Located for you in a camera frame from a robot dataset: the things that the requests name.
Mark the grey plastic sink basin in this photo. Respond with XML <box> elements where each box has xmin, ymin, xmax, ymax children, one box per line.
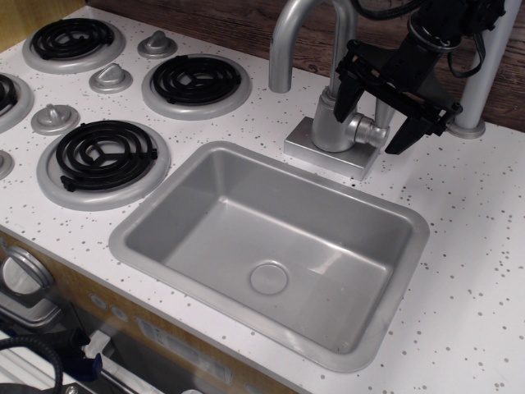
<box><xmin>109</xmin><ymin>141</ymin><xmax>430</xmax><ymax>373</ymax></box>

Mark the white vertical post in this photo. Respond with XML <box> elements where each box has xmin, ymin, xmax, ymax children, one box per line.
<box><xmin>447</xmin><ymin>0</ymin><xmax>522</xmax><ymax>140</ymax></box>

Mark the silver oven dial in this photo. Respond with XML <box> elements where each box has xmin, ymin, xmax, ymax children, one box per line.
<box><xmin>1</xmin><ymin>245</ymin><xmax>54</xmax><ymax>307</ymax></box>

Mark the black sleeved cable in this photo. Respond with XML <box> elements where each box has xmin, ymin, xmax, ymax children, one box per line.
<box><xmin>0</xmin><ymin>332</ymin><xmax>91</xmax><ymax>394</ymax></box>

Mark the silver stove knob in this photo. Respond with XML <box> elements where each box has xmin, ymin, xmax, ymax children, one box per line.
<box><xmin>89</xmin><ymin>63</ymin><xmax>133</xmax><ymax>94</ymax></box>
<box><xmin>30</xmin><ymin>104</ymin><xmax>80</xmax><ymax>135</ymax></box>
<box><xmin>137</xmin><ymin>30</ymin><xmax>177</xmax><ymax>59</ymax></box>

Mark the black back right burner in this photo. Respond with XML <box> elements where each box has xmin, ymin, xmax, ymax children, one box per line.
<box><xmin>141</xmin><ymin>54</ymin><xmax>251</xmax><ymax>121</ymax></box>

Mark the silver left edge knob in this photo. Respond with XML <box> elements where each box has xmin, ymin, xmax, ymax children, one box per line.
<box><xmin>0</xmin><ymin>149</ymin><xmax>14</xmax><ymax>180</ymax></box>

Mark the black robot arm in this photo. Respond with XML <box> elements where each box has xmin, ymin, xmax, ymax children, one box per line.
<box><xmin>334</xmin><ymin>1</ymin><xmax>505</xmax><ymax>154</ymax></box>

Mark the silver middle stove knob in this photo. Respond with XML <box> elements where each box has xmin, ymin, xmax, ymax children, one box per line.
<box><xmin>89</xmin><ymin>63</ymin><xmax>133</xmax><ymax>94</ymax></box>

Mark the silver faucet lever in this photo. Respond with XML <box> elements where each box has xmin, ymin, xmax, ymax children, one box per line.
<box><xmin>345</xmin><ymin>98</ymin><xmax>395</xmax><ymax>149</ymax></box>

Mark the silver lower stove knob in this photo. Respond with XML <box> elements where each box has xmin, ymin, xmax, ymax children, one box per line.
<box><xmin>30</xmin><ymin>104</ymin><xmax>80</xmax><ymax>135</ymax></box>

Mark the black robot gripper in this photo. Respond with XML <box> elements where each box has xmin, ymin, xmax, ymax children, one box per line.
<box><xmin>334</xmin><ymin>34</ymin><xmax>462</xmax><ymax>154</ymax></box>

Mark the silver top stove knob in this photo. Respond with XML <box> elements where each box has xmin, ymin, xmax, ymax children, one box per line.
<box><xmin>137</xmin><ymin>30</ymin><xmax>177</xmax><ymax>59</ymax></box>

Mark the black left edge burner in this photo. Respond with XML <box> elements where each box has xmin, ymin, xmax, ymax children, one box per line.
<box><xmin>1</xmin><ymin>73</ymin><xmax>34</xmax><ymax>133</ymax></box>

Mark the silver oven door handle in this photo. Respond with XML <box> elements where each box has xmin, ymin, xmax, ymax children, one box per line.
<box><xmin>1</xmin><ymin>289</ymin><xmax>64</xmax><ymax>332</ymax></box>

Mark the silver toy faucet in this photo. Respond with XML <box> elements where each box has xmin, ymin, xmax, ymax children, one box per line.
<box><xmin>268</xmin><ymin>0</ymin><xmax>391</xmax><ymax>182</ymax></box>

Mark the black front right burner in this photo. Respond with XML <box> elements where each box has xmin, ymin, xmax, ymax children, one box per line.
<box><xmin>37</xmin><ymin>120</ymin><xmax>171</xmax><ymax>211</ymax></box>

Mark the black back left burner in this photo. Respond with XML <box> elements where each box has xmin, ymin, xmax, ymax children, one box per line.
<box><xmin>22</xmin><ymin>18</ymin><xmax>126</xmax><ymax>75</ymax></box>

